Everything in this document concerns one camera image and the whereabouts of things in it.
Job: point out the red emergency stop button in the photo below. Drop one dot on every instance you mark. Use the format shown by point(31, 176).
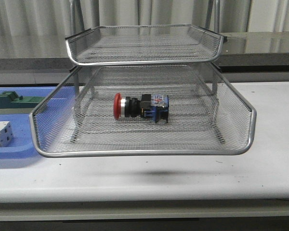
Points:
point(152, 106)

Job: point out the mesh tray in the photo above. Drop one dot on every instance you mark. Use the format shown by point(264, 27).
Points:
point(236, 117)
point(186, 114)
point(144, 48)

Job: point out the grey stone counter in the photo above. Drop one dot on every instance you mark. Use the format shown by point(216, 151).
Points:
point(241, 52)

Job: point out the blue plastic tray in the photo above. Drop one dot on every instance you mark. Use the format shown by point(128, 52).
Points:
point(47, 129)

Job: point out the green terminal block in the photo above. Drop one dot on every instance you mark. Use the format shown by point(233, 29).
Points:
point(12, 103)

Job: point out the white pneumatic block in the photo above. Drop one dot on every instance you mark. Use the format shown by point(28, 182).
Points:
point(6, 133)

